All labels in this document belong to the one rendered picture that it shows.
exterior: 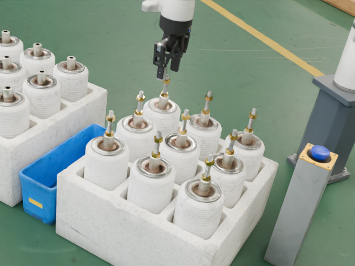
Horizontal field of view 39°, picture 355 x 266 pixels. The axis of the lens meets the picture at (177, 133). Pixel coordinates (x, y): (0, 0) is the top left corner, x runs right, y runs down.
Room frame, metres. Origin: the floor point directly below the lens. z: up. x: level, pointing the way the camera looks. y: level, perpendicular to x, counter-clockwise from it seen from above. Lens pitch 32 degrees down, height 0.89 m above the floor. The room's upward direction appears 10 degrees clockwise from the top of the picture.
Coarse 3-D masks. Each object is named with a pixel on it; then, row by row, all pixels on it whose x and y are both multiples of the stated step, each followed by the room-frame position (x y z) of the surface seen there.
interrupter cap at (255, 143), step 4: (240, 132) 1.05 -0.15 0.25; (240, 136) 1.04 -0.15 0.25; (252, 136) 1.04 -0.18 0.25; (256, 136) 1.05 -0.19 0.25; (236, 140) 1.01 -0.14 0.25; (240, 140) 1.02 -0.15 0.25; (252, 140) 1.03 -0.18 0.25; (256, 140) 1.03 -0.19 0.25; (260, 140) 1.03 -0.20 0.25; (236, 144) 0.99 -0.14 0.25; (240, 144) 1.00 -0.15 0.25; (244, 144) 1.01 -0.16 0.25; (248, 144) 1.01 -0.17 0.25; (252, 144) 1.01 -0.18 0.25; (256, 144) 1.01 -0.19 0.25; (260, 144) 1.01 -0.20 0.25; (244, 148) 0.98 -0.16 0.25; (248, 148) 0.99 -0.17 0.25; (252, 148) 0.99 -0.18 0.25; (256, 148) 0.99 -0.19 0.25
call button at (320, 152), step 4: (312, 148) 0.91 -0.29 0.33; (316, 148) 0.92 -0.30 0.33; (320, 148) 0.92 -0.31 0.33; (324, 148) 0.92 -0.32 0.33; (312, 152) 0.91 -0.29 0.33; (316, 152) 0.90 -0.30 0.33; (320, 152) 0.90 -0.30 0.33; (324, 152) 0.91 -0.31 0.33; (328, 152) 0.91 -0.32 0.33; (316, 156) 0.90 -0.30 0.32; (320, 156) 0.89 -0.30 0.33; (324, 156) 0.89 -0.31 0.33; (328, 156) 0.90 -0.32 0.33
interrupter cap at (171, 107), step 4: (152, 100) 1.13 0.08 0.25; (156, 100) 1.14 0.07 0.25; (168, 100) 1.15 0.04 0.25; (148, 104) 1.11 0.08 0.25; (152, 104) 1.11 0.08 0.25; (156, 104) 1.12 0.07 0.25; (168, 104) 1.13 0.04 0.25; (172, 104) 1.13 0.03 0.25; (176, 104) 1.13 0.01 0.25; (152, 108) 1.09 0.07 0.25; (156, 108) 1.10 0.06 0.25; (160, 108) 1.10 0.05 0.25; (164, 108) 1.11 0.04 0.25; (168, 108) 1.11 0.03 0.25; (172, 108) 1.11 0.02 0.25; (176, 108) 1.11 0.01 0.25; (160, 112) 1.08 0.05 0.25; (164, 112) 1.08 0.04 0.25; (168, 112) 1.08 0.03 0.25; (172, 112) 1.09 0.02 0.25
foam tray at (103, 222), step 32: (64, 192) 0.85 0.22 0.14; (96, 192) 0.83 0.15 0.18; (256, 192) 0.92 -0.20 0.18; (64, 224) 0.85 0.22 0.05; (96, 224) 0.82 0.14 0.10; (128, 224) 0.78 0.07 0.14; (160, 224) 0.76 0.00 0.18; (224, 224) 0.80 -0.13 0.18; (128, 256) 0.78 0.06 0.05; (160, 256) 0.75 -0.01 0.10; (192, 256) 0.72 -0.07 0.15; (224, 256) 0.78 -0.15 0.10
